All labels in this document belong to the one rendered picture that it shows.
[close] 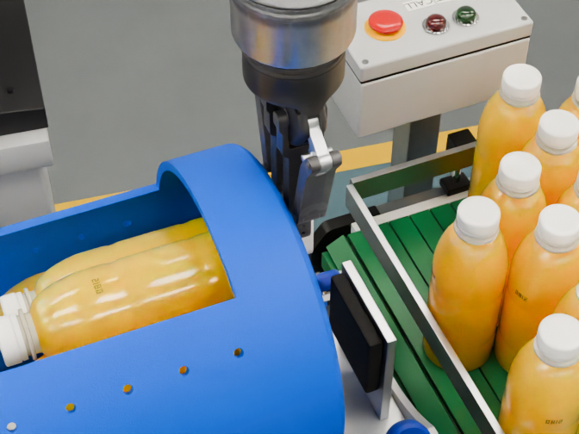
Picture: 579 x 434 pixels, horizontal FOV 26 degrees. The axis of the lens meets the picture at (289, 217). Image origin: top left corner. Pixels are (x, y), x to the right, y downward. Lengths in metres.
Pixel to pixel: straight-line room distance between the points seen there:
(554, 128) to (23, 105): 0.55
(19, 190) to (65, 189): 1.28
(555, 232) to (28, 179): 0.60
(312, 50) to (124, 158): 1.92
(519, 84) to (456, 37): 0.10
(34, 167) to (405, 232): 0.41
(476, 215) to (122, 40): 2.00
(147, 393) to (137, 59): 2.12
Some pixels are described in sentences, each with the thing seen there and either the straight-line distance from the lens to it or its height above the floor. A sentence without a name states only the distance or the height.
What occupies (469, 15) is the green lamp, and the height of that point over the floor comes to 1.11.
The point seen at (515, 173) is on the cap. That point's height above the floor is 1.11.
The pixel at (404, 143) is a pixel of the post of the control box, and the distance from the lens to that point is 1.45.
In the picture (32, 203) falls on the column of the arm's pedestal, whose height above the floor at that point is 0.90.
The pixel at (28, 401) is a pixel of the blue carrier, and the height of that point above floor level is 1.20.
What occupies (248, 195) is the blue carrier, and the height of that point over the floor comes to 1.23.
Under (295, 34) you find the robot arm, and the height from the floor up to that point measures 1.40.
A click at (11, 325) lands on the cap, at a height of 1.18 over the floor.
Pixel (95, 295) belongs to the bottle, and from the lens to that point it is 0.97.
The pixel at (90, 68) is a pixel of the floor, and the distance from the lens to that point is 2.99.
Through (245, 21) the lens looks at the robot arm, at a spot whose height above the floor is 1.40.
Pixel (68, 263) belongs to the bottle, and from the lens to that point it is 1.05.
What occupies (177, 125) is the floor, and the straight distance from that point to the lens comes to 2.82.
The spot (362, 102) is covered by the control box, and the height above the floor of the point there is 1.05.
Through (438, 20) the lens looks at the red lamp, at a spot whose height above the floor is 1.11.
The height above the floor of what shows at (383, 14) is 1.11.
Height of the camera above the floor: 1.94
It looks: 48 degrees down
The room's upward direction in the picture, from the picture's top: straight up
